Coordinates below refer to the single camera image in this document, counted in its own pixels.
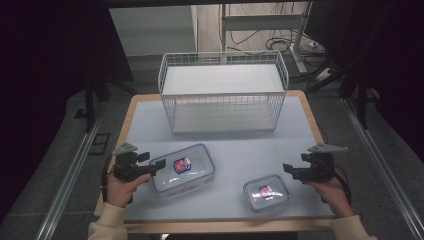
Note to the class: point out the light blue table mat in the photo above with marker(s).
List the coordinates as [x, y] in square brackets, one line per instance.
[230, 150]

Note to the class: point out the white metal desk frame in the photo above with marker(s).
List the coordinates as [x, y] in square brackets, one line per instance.
[263, 22]

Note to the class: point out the wooden table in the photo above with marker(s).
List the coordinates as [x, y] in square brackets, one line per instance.
[216, 227]

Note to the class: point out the white power strip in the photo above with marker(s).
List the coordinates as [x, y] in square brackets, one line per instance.
[323, 75]

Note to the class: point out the person's left hand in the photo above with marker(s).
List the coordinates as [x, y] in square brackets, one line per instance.
[120, 193]

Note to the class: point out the black floor plate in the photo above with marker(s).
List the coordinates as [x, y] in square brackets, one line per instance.
[100, 143]

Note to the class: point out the small clear food container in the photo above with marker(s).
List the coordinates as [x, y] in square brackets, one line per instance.
[266, 196]

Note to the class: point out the person's right hand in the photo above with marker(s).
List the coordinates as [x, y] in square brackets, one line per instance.
[333, 195]

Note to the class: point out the white panel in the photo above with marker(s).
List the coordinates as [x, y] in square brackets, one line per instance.
[153, 30]

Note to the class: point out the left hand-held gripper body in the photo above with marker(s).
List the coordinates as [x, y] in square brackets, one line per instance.
[126, 166]

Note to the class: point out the metal floor rail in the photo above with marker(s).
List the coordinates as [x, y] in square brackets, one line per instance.
[70, 180]
[383, 160]

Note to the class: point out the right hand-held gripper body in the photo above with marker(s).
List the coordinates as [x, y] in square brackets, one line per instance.
[320, 166]

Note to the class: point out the black stand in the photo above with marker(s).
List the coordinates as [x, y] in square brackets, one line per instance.
[90, 103]

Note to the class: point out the large clear food container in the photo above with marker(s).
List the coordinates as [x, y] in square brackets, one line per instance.
[186, 180]

